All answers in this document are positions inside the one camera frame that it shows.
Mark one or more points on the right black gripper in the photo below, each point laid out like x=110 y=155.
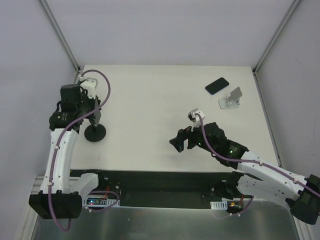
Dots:
x=189 y=137

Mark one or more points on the silver metal phone stand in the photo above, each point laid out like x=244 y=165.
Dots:
x=232 y=100

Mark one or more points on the black round-base phone holder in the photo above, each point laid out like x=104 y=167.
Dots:
x=95 y=134

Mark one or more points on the black phone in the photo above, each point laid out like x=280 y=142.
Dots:
x=95 y=117

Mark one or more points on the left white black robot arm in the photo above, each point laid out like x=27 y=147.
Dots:
x=57 y=197

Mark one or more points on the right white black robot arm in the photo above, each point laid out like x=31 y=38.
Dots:
x=252 y=175

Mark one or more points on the blue phone top right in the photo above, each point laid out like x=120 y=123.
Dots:
x=217 y=86

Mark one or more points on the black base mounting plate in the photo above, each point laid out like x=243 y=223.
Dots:
x=163 y=189

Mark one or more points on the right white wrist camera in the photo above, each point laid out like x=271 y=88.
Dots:
x=196 y=116

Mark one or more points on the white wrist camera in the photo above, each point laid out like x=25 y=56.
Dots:
x=196 y=116
x=90 y=85

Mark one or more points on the right white cable duct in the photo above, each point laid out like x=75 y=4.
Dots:
x=219 y=205

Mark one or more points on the white cable duct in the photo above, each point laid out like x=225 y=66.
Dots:
x=219 y=205
x=98 y=202

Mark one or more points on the right aluminium frame post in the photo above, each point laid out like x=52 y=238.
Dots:
x=276 y=35

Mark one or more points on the aluminium frame post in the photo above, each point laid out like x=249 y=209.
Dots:
x=276 y=35
x=59 y=34

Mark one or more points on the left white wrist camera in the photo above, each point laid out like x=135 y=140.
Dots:
x=90 y=85

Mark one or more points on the left white cable duct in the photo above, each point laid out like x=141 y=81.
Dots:
x=98 y=202

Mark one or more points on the left aluminium frame post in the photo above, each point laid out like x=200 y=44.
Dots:
x=59 y=34

